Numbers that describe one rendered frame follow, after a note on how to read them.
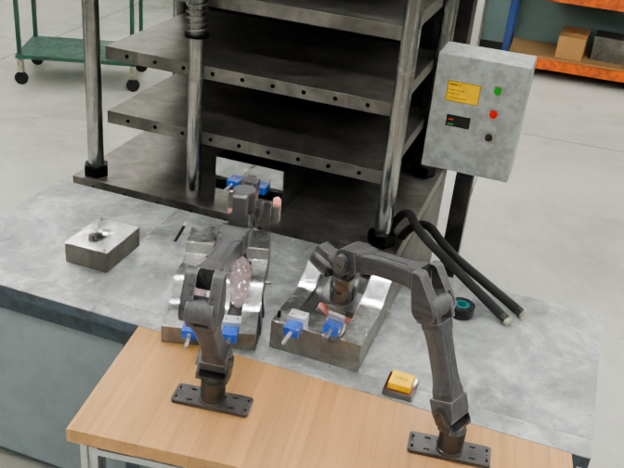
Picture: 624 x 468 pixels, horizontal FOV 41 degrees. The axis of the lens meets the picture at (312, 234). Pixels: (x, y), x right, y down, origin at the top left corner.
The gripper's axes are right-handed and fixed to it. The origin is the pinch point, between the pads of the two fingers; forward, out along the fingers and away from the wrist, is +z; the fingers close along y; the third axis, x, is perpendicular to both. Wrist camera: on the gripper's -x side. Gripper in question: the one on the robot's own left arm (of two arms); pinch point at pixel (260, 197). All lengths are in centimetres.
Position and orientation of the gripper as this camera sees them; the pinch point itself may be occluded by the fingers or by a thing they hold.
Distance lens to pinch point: 224.6
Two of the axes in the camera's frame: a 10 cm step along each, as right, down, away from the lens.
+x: -0.9, 8.8, 4.6
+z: 2.0, -4.4, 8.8
